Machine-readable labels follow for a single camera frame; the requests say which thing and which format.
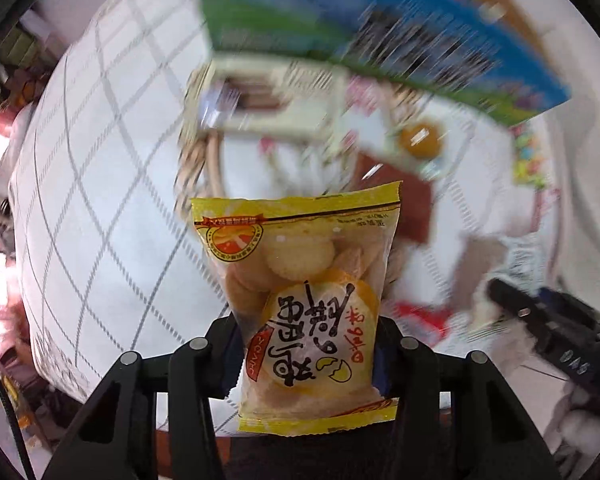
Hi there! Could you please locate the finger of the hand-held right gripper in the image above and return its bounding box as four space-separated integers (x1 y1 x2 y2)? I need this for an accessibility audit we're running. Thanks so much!
486 276 538 323

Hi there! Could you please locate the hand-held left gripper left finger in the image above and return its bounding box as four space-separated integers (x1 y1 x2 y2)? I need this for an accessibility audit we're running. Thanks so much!
42 314 243 480

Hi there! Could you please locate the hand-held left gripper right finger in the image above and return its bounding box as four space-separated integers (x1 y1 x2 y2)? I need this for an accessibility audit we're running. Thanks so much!
373 316 562 480

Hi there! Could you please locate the yellow cookie packet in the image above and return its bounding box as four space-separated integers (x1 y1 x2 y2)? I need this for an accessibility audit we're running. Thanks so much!
190 181 403 436

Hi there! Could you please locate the cardboard box with blue print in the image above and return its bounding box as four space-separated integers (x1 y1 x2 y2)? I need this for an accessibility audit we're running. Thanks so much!
190 0 572 127

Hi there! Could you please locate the white barcode snack packet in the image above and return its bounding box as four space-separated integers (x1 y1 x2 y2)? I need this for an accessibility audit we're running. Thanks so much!
500 237 557 288

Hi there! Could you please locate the red triangular snack packet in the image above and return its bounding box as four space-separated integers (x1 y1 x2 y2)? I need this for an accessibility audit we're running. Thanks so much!
390 300 457 347

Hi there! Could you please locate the colourful candy ball packet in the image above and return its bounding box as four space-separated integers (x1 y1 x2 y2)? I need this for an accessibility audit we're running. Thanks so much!
509 124 549 189

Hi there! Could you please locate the dark red snack packet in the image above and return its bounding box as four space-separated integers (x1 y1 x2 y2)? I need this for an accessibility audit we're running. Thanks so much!
352 152 437 247

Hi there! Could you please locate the egg yolk snack packet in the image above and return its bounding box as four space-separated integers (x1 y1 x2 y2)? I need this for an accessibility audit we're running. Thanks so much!
375 110 462 182

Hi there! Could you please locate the white checked floral tablecloth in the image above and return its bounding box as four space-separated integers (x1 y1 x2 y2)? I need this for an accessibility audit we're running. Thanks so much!
7 0 571 441

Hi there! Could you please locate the cream white snack packet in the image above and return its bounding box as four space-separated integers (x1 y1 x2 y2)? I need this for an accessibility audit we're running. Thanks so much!
200 59 342 132

